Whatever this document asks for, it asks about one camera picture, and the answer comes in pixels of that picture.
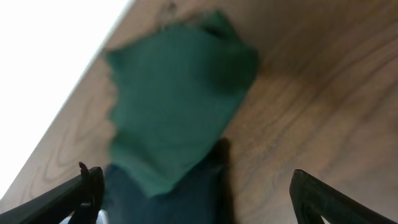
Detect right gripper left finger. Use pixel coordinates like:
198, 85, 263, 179
1, 162, 104, 224

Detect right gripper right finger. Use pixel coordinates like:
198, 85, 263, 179
289, 169, 396, 224

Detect dark navy shirt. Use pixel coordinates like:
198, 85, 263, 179
102, 138, 236, 224

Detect green garment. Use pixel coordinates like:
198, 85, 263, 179
106, 11, 259, 197

